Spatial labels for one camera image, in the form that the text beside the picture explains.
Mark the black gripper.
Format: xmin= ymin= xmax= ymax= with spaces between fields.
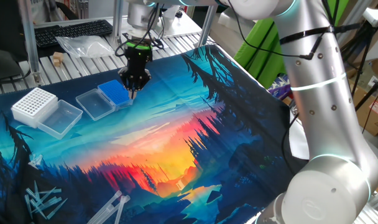
xmin=118 ymin=47 xmax=153 ymax=100

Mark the blue pipette tip rack box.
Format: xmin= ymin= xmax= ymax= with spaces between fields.
xmin=75 ymin=79 xmax=135 ymax=121

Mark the white pipette tip rack box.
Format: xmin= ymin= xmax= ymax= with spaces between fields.
xmin=11 ymin=86 xmax=83 ymax=140

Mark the large clear pipette tip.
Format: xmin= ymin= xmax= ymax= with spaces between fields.
xmin=86 ymin=190 xmax=123 ymax=224
xmin=94 ymin=202 xmax=116 ymax=224
xmin=114 ymin=194 xmax=131 ymax=224

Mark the clear pipette tip bundle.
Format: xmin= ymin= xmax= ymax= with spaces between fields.
xmin=26 ymin=153 xmax=44 ymax=170

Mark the printed forest sunset cloth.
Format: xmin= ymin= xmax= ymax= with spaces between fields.
xmin=0 ymin=43 xmax=311 ymax=224

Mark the clear plastic bag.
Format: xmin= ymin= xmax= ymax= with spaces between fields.
xmin=55 ymin=35 xmax=116 ymax=59

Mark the black computer keyboard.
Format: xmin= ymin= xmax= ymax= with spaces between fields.
xmin=34 ymin=19 xmax=114 ymax=48

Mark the small wooden block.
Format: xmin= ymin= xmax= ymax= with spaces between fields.
xmin=52 ymin=51 xmax=65 ymax=67

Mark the green fabric sheet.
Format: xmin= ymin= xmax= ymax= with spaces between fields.
xmin=234 ymin=0 xmax=351 ymax=81

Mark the dark grey case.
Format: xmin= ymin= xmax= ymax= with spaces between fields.
xmin=0 ymin=46 xmax=29 ymax=82

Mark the black monitor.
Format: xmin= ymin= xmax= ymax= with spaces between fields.
xmin=0 ymin=0 xmax=25 ymax=62

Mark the purple patterned box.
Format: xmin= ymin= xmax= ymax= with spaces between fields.
xmin=267 ymin=74 xmax=295 ymax=101

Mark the black tripod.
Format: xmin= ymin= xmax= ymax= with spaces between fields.
xmin=340 ymin=18 xmax=378 ymax=134

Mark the brown cardboard box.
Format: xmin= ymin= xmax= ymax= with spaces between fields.
xmin=346 ymin=57 xmax=378 ymax=137

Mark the thin black table cable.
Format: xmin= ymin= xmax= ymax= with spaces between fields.
xmin=0 ymin=68 xmax=33 ymax=87

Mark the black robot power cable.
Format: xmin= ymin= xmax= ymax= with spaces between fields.
xmin=281 ymin=112 xmax=302 ymax=175

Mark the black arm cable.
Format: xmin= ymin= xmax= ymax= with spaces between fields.
xmin=114 ymin=0 xmax=364 ymax=60

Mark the white tripod-mounted camera device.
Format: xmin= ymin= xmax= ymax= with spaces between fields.
xmin=362 ymin=7 xmax=378 ymax=28

